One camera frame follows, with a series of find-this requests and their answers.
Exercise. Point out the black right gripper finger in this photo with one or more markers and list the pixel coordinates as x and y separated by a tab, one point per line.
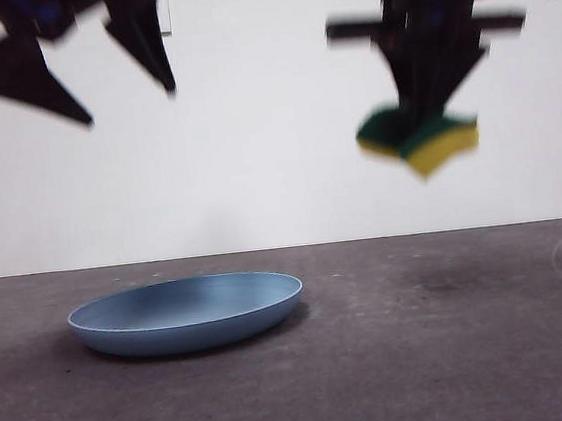
408	76
447	67

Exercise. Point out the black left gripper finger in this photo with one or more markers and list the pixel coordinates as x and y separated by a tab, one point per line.
20	72
147	38

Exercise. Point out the yellow sponge with green pad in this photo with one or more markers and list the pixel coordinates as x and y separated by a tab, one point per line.
435	149

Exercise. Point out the light blue round plate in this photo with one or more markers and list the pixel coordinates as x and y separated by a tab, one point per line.
186	316

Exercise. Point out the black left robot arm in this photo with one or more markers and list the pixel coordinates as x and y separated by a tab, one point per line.
29	16

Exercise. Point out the white wall socket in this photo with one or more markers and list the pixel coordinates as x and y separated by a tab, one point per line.
164	11

